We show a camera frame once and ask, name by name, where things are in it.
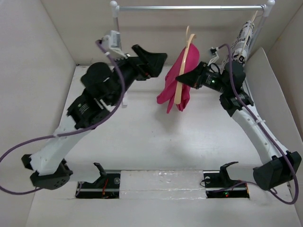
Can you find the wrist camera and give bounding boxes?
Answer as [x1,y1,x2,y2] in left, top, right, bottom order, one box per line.
[208,47,220,65]
[101,30,125,59]

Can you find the black white printed garment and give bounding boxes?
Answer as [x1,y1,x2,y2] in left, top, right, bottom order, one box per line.
[231,20,254,66]

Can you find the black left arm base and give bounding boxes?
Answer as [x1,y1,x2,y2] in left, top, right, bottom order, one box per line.
[75,163,121,199]

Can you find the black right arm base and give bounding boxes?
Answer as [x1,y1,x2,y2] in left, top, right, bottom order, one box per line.
[200,161,250,199]

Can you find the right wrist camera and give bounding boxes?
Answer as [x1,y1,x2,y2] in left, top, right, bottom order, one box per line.
[208,47,220,65]

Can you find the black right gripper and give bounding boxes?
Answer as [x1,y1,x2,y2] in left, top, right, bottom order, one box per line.
[176,60,230,94]

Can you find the white clothes rack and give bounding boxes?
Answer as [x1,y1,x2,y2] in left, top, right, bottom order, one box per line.
[109,0,276,108]

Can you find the wooden hanger with garment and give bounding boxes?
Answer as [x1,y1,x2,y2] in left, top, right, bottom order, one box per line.
[236,10,260,62]

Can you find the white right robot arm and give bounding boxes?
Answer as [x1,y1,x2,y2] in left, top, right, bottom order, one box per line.
[176,61,302,190]

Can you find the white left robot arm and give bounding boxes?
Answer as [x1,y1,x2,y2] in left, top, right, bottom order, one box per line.
[21,44,168,190]

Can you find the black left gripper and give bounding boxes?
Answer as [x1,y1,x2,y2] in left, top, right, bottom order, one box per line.
[107,45,167,107]

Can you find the pink trousers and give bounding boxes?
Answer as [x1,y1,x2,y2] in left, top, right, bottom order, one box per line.
[156,42,201,114]

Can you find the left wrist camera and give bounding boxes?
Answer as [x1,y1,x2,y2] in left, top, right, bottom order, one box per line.
[101,30,125,59]

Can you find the aluminium rail right side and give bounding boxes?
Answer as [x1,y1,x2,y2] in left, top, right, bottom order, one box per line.
[242,77,253,101]

